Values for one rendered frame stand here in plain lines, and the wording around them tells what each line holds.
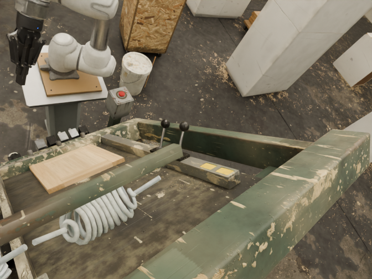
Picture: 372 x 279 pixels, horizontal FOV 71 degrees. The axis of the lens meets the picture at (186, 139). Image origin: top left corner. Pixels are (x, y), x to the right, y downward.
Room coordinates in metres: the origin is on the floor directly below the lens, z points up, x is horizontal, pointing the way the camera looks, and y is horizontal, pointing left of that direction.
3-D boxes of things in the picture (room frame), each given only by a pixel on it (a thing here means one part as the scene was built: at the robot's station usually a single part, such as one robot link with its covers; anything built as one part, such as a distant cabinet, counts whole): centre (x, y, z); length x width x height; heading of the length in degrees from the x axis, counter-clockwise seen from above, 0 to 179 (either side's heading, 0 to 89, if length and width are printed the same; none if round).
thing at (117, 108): (0.99, 0.49, 0.84); 0.12 x 0.12 x 0.18; 66
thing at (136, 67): (1.87, 0.83, 0.24); 0.32 x 0.30 x 0.47; 146
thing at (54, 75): (0.97, 0.95, 0.80); 0.22 x 0.18 x 0.06; 145
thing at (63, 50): (0.99, 0.93, 0.94); 0.18 x 0.16 x 0.22; 118
